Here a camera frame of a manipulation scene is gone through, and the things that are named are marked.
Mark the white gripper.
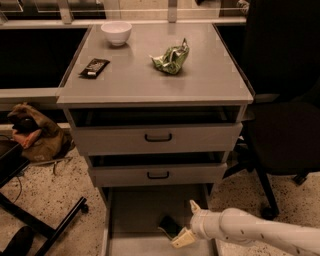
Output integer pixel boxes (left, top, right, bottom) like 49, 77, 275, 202
171, 200, 223, 248

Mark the brown cloth bag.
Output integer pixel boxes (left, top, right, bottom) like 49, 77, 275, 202
7, 103, 72, 162

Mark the black office chair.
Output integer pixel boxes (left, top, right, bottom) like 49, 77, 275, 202
224, 0, 320, 220

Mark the grey drawer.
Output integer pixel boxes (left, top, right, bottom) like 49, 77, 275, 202
86, 152, 227, 187
70, 107, 242, 155
102, 184, 219, 256

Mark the middle grey drawer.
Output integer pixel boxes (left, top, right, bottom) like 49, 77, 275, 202
86, 152, 227, 187

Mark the white ceramic bowl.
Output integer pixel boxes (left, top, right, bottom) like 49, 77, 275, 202
101, 21, 132, 46

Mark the black drawer handle top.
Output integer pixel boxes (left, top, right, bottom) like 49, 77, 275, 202
144, 133, 173, 143

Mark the black drawer handle middle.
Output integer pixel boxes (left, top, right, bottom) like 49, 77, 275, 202
147, 171, 170, 180

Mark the black snack bar wrapper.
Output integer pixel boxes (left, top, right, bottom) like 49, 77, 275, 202
79, 58, 110, 79

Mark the black chair base left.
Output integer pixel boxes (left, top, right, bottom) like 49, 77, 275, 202
0, 142, 90, 256

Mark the top grey drawer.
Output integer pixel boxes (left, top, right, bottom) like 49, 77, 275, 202
70, 107, 242, 155

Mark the bottom grey drawer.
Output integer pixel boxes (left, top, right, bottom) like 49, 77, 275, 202
102, 184, 219, 256

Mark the black drawer handle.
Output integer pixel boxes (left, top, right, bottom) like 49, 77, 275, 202
147, 171, 170, 180
144, 133, 173, 143

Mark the crumpled green chip bag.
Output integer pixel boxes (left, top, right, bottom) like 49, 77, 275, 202
151, 39, 190, 75

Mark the green and yellow sponge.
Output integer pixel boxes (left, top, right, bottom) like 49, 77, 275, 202
158, 215, 183, 240

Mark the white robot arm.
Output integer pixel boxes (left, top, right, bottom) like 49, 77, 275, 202
171, 200, 320, 256

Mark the grey drawer cabinet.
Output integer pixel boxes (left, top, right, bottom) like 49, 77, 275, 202
56, 22, 255, 206

